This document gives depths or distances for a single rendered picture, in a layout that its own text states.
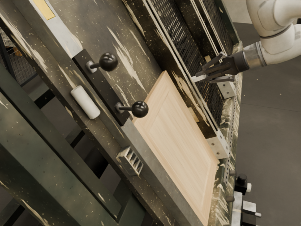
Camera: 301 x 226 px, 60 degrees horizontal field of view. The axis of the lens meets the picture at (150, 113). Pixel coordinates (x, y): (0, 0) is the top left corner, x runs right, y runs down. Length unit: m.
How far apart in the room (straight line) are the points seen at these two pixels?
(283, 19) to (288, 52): 0.14
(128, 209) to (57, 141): 0.27
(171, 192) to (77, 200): 0.35
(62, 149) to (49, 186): 0.17
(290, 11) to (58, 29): 0.62
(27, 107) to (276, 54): 0.77
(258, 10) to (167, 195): 0.61
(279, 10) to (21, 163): 0.76
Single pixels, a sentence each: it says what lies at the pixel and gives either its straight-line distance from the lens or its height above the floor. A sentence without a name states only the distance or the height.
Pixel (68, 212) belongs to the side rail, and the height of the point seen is 1.35.
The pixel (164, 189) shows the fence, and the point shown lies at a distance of 0.77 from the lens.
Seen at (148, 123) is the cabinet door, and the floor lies 1.27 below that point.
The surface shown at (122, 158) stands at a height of 1.29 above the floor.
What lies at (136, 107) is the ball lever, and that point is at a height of 1.45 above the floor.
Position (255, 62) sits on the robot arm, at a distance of 1.00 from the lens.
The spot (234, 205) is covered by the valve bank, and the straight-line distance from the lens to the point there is 1.29.
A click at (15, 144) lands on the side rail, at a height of 1.48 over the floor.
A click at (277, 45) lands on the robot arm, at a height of 1.44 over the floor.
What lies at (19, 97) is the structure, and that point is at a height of 1.46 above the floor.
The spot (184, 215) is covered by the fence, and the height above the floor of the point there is 1.05.
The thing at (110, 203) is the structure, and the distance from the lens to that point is 0.72.
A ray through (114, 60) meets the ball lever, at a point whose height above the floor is 1.55.
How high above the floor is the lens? 1.77
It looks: 37 degrees down
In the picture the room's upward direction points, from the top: straight up
